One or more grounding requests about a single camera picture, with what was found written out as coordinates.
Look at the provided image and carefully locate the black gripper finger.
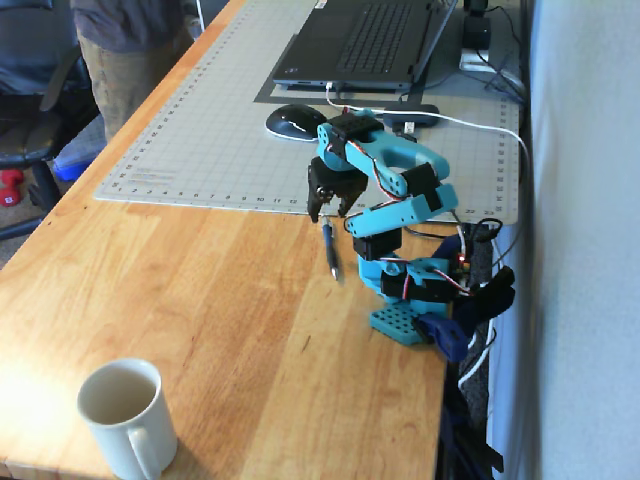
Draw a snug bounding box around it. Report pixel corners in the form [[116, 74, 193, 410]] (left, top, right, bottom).
[[306, 182, 335, 224], [337, 188, 369, 219]]

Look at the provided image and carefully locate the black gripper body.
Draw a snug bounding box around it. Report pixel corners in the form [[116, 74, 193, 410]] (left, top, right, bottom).
[[306, 157, 370, 197]]

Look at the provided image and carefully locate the blue pen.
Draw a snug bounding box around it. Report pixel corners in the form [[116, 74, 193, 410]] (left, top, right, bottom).
[[321, 215, 342, 281]]

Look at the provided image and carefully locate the white ceramic mug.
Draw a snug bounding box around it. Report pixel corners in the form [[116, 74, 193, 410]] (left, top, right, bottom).
[[76, 357, 179, 480]]

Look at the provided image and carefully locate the black computer mouse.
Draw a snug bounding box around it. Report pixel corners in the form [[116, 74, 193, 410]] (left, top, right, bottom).
[[264, 103, 331, 142]]

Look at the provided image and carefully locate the black USB hub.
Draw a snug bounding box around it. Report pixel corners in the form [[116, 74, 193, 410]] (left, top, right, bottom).
[[382, 103, 441, 146]]

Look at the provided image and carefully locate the black laptop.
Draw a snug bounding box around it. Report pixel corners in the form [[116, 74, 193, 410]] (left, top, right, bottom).
[[272, 0, 459, 94]]

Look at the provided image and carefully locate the grey cutting mat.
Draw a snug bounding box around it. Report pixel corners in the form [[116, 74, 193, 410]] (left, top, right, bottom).
[[93, 0, 521, 226]]

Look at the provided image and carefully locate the blue clamp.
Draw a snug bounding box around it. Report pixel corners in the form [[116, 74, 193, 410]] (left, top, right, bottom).
[[417, 312, 471, 362]]

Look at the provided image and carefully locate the silver stand base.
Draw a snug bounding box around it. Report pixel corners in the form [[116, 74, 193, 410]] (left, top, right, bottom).
[[458, 47, 521, 76]]

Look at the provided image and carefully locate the black box device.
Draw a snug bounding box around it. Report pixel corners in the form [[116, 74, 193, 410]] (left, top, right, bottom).
[[462, 13, 494, 50]]

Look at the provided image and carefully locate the standing person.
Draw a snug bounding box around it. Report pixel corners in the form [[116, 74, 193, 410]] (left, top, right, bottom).
[[69, 0, 197, 144]]

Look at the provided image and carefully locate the black office chair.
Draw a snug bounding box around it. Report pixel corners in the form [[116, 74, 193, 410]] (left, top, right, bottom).
[[0, 0, 99, 241]]

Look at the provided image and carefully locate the red dumbbell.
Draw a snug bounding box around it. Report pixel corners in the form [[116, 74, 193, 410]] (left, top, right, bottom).
[[0, 168, 26, 209]]

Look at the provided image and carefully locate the white cable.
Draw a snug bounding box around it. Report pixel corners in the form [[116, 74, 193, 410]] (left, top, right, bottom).
[[324, 81, 532, 251]]

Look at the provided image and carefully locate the tangled thin black cable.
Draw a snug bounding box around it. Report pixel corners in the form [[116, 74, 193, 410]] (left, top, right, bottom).
[[477, 4, 529, 104]]

